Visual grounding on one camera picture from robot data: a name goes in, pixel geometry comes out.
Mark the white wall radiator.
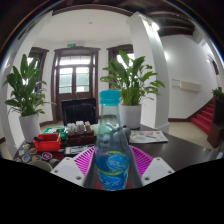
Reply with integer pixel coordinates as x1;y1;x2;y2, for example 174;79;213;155
179;79;202;93

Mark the red plastic box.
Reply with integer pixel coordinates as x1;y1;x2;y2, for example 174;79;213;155
33;132;63;153

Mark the wooden tray with white items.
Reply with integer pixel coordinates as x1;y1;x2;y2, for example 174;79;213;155
65;120;98;146

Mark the light green packet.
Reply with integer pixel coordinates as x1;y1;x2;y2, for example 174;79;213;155
91;123;101;135

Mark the dark-framed window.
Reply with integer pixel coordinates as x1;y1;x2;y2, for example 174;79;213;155
28;46;50;88
106;44;135;92

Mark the clear blue-capped water bottle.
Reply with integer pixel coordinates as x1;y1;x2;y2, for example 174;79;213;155
94;89;130;192

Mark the potted plant in white pot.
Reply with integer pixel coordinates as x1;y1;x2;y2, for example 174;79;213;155
99;49;166;130
3;53;48;144

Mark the green flat box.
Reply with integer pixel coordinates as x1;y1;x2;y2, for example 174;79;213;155
43;126;68;136

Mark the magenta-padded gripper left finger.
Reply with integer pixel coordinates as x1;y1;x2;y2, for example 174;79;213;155
49;145;98;190

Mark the purple round sticker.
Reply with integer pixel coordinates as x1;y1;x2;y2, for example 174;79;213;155
41;151;54;161

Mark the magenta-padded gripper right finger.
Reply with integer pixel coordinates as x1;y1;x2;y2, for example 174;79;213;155
127;145;175;189

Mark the flat round red coaster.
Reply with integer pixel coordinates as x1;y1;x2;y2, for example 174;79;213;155
95;179;133;191

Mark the black chair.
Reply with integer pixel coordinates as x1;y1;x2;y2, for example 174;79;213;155
61;98;99;127

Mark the white printed magazine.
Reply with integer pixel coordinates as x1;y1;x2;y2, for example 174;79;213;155
128;129;170;145

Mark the red-carpeted staircase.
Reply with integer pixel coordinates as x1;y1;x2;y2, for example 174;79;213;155
190;101;216;136

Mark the dark wooden double door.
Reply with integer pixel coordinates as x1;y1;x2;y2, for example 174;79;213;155
51;46;101;123

